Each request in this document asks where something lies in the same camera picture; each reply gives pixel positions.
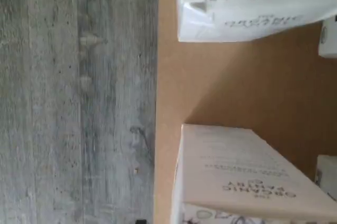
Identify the brown wooden shelf board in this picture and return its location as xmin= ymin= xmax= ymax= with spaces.
xmin=152 ymin=0 xmax=337 ymax=224

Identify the white box with floral print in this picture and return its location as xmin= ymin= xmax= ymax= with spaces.
xmin=176 ymin=0 xmax=337 ymax=43
xmin=170 ymin=123 xmax=337 ymax=224

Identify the small white box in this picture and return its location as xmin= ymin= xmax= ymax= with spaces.
xmin=318 ymin=15 xmax=337 ymax=59
xmin=313 ymin=155 xmax=337 ymax=191

